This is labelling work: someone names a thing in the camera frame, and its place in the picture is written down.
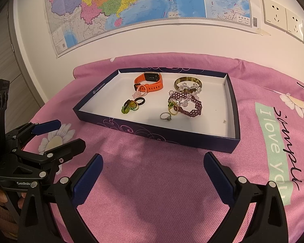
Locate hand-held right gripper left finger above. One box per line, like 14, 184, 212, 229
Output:
17, 153, 104, 243

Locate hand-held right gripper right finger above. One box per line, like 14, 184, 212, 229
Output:
203, 152, 287, 243

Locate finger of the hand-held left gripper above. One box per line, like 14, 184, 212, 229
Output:
13, 139, 87, 178
5, 120, 62, 155

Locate navy cardboard box tray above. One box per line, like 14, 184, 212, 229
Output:
73, 67, 241, 154

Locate dark ring with green flower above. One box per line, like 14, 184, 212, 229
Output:
120, 99, 133, 115

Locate crystal and garnet bead bracelets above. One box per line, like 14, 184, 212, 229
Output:
168, 92, 203, 117

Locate green bead wire ring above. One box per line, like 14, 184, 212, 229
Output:
167, 101, 180, 115

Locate clear bead bracelet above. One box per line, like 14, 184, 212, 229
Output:
168, 82, 202, 108

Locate tortoiseshell bangle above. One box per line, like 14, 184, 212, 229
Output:
173, 76, 202, 92

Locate orange strap smartwatch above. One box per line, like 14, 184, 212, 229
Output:
134, 72, 164, 93

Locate person's left forearm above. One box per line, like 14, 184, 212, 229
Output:
0, 200, 18, 238

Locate person's left hand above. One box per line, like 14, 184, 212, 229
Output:
0, 186, 26, 207

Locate light wooden cabinet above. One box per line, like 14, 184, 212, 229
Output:
0, 0, 46, 109

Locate pink flower print blanket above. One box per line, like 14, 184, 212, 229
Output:
23, 52, 304, 243

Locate wall map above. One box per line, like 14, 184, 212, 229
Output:
42, 0, 260, 59

